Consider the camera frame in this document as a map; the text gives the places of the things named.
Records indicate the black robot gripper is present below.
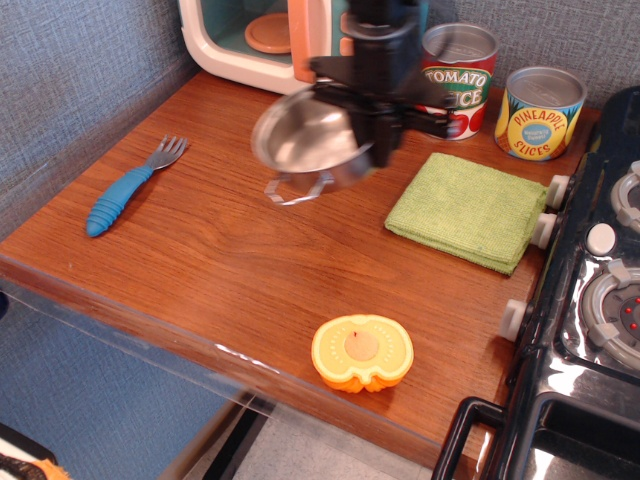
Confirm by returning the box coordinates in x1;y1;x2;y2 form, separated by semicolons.
309;22;453;168

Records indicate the green folded cloth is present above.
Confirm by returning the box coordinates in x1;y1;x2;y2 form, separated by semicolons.
384;153;547;276

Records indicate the blue handled fork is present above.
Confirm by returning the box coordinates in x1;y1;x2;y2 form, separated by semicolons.
86;135;188;238

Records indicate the stainless steel pot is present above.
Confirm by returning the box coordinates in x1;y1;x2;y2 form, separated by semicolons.
251;89;374;206

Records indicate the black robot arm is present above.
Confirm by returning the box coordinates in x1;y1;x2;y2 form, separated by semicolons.
309;1;454;168

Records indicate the toy microwave oven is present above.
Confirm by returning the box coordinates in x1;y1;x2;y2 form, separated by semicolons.
177;0;431;99

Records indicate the white stove knob rear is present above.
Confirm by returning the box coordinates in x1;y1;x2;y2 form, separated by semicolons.
545;175;571;210

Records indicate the white stove knob front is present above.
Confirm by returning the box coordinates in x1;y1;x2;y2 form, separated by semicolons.
499;299;528;342

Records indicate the tomato sauce can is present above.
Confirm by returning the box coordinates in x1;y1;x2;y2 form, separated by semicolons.
422;23;498;140

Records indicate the white stove knob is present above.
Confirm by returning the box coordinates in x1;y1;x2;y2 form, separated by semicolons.
545;175;571;210
499;299;528;342
530;213;557;250

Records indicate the pineapple slices can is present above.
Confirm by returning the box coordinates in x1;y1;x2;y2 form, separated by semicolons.
494;66;587;162

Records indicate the orange microwave turntable plate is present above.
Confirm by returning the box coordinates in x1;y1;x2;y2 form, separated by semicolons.
244;13;291;55

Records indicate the orange toy pumpkin half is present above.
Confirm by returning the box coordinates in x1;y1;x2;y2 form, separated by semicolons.
311;314;414;393

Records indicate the black toy stove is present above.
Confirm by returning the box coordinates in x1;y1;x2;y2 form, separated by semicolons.
433;87;639;479

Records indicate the white stove knob middle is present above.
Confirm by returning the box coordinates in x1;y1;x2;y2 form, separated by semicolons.
530;213;557;250

